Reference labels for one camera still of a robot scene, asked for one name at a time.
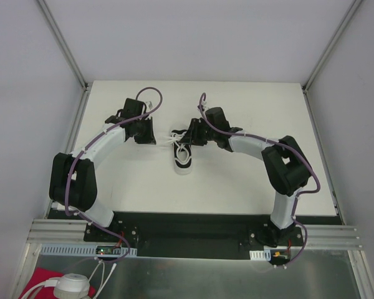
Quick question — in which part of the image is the black white canvas sneaker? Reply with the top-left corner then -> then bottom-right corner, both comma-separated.
170,129 -> 194,176

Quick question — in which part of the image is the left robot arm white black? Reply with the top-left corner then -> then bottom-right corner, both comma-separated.
49,98 -> 156,242

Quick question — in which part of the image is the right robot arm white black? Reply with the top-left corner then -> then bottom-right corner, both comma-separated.
177,107 -> 311,247

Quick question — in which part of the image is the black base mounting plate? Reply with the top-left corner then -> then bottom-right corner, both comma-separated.
84,212 -> 303,260

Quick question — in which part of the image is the white bottle cap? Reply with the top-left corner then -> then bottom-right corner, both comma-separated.
53,273 -> 90,299

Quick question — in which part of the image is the red cloth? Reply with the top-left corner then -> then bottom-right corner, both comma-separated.
19,267 -> 96,298

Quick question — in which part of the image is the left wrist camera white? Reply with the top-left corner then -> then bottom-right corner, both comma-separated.
145,101 -> 153,110

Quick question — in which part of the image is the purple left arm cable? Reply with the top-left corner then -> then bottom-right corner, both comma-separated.
64,87 -> 163,261

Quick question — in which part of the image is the right grey cable duct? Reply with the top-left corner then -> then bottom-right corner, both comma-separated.
249,249 -> 272,262

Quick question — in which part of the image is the grey cable duct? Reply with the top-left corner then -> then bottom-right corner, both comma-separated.
249,249 -> 272,262
41,244 -> 137,258

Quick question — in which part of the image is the aluminium frame rail front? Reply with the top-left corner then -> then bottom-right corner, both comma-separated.
27,219 -> 364,250

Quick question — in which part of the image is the left grey cable duct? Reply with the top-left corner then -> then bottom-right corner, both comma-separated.
41,244 -> 137,258

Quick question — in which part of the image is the left aluminium corner post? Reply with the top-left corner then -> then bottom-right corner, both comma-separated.
35,0 -> 89,90

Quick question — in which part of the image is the aluminium corner post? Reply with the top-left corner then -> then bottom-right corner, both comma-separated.
302,0 -> 364,94
35,0 -> 89,90

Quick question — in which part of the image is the white cable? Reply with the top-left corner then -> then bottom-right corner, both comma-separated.
20,260 -> 118,299

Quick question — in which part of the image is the right aluminium corner post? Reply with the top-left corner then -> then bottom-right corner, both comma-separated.
302,0 -> 364,94

